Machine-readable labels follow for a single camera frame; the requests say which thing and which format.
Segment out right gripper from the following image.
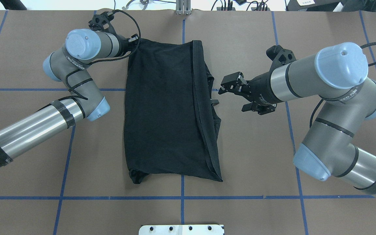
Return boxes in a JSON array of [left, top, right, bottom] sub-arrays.
[[218, 72, 278, 116]]

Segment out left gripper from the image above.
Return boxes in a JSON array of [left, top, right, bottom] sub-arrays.
[[118, 34, 140, 57]]

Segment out black printed t-shirt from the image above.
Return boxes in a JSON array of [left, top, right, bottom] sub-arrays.
[[123, 39, 223, 184]]

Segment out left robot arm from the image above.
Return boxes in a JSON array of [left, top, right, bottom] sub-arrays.
[[0, 29, 141, 168]]

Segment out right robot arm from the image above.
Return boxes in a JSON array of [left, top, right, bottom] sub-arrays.
[[218, 42, 376, 197]]

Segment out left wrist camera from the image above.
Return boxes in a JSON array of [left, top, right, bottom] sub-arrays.
[[88, 11, 116, 34]]

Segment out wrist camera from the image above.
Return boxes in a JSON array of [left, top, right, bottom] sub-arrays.
[[88, 11, 116, 34], [266, 45, 297, 71]]

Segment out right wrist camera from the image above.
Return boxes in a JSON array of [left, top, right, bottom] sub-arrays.
[[266, 45, 297, 71]]

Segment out aluminium frame post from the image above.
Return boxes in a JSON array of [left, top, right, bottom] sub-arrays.
[[176, 0, 192, 15]]

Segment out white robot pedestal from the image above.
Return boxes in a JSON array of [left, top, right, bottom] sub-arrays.
[[138, 224, 225, 235]]

